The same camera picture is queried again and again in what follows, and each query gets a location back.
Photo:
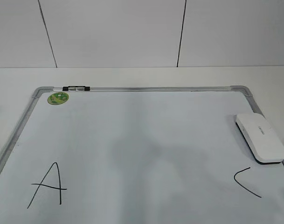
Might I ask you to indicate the black silver hanging clip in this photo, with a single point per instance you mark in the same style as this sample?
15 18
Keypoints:
76 88

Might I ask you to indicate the white board with aluminium frame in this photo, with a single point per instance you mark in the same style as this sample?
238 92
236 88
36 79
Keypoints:
137 156

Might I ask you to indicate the round green magnet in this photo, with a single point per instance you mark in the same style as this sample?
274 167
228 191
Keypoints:
58 98

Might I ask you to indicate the white whiteboard eraser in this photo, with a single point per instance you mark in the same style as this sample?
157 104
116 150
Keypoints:
264 143

